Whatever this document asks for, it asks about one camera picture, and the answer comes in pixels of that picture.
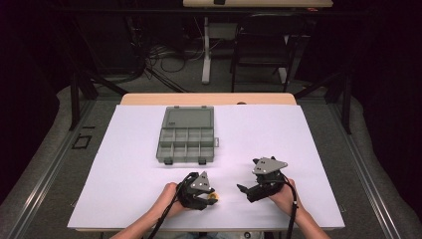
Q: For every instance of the black chair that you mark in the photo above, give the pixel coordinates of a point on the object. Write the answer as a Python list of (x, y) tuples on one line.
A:
[(262, 46)]

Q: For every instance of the aluminium floor rail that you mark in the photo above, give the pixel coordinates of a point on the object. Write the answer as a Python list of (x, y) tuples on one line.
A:
[(361, 172), (49, 172)]

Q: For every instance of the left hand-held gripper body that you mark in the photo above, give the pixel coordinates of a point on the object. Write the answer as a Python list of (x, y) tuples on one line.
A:
[(199, 182)]

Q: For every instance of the white table cover board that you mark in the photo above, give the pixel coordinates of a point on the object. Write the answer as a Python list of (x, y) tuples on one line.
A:
[(249, 132)]

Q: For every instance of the black metal stand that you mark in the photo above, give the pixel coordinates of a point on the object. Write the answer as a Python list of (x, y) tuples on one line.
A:
[(74, 99), (346, 103)]

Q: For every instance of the person's right hand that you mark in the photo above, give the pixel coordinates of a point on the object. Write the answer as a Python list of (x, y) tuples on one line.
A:
[(287, 200)]

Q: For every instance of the person's left hand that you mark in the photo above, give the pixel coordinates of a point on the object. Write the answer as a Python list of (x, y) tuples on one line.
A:
[(166, 200)]

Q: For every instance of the person's clothing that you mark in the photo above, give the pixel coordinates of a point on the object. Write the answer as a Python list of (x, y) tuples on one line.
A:
[(212, 236)]

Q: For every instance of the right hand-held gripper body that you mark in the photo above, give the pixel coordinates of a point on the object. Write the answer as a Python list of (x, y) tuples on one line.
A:
[(267, 179)]

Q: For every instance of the short black tape strip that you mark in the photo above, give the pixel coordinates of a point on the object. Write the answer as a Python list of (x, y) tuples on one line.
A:
[(89, 127)]

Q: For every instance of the grey transparent plastic organizer box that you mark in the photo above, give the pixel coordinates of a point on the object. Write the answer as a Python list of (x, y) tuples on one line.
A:
[(185, 139)]

